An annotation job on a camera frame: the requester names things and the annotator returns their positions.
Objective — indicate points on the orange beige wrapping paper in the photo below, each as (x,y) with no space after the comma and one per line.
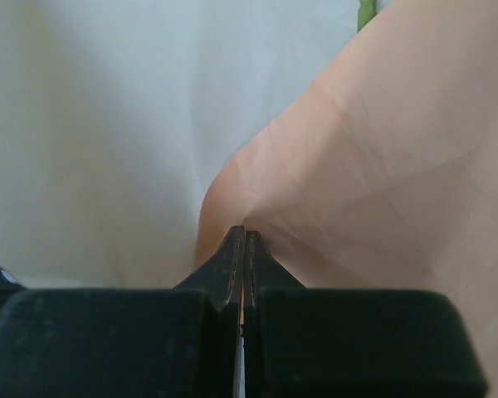
(134,134)

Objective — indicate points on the light pink fake flower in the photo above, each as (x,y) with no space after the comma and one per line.
(366,12)

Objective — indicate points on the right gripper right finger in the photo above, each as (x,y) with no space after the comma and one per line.
(302,342)

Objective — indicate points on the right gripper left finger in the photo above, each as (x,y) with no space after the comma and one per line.
(178,342)

